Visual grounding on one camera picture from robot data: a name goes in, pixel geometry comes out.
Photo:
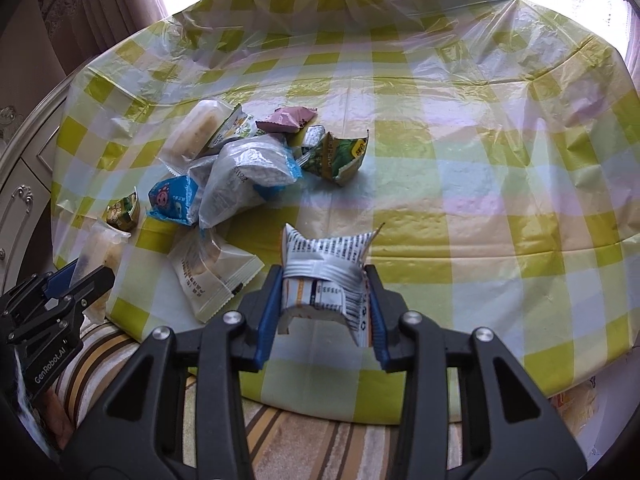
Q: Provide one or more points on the orange white plastic bag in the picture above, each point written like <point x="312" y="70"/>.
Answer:
<point x="575" y="405"/>

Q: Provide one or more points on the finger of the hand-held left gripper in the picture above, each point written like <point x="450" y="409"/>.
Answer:
<point x="60" y="280"/>
<point x="95" y="282"/>

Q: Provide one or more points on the white black-print snack packet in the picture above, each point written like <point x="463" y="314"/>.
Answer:
<point x="325" y="260"/>

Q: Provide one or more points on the small green yellow snack packet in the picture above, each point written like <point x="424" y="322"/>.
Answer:
<point x="122" y="212"/>

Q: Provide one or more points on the yellow checked plastic tablecloth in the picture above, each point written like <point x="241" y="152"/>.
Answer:
<point x="450" y="185"/>

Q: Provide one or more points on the blue pig snack packet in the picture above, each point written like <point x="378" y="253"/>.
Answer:
<point x="170" y="200"/>

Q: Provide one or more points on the clear brown snack packet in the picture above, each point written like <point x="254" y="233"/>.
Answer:
<point x="102" y="250"/>

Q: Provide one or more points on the pink curtain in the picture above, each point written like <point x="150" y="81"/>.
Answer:
<point x="100" y="5"/>

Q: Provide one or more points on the pink snack packet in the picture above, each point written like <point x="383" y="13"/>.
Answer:
<point x="285" y="119"/>

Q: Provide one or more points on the striped seat cushion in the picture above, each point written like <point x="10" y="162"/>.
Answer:
<point x="320" y="445"/>

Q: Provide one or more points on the green white flower snack packet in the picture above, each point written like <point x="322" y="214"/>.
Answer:
<point x="235" y="122"/>

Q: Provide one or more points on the white carved cabinet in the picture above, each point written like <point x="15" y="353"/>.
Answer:
<point x="25" y="185"/>

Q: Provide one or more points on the large clear white snack packet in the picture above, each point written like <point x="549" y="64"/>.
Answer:
<point x="240" y="180"/>

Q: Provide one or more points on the clear cake snack packet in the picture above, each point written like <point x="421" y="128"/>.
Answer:
<point x="197" y="130"/>

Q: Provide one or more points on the white bread snack packet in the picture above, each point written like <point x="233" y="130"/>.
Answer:
<point x="210" y="270"/>

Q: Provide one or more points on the small white printed box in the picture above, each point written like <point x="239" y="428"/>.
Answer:
<point x="314" y="136"/>

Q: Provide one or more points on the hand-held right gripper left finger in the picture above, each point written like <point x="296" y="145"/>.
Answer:
<point x="270" y="310"/>

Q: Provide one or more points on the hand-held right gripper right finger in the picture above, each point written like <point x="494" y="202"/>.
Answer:
<point x="376" y="310"/>

